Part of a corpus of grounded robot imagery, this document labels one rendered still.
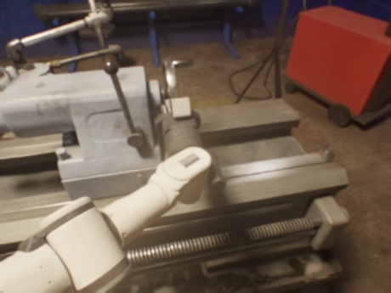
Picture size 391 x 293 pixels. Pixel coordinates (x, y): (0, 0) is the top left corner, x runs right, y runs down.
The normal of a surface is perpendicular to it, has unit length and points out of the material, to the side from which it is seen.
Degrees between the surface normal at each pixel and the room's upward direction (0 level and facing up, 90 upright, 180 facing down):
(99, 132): 70
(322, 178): 36
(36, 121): 86
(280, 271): 0
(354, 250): 0
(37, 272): 41
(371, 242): 0
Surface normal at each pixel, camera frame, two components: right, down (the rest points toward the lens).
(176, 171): 0.20, -0.75
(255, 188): 0.12, -0.21
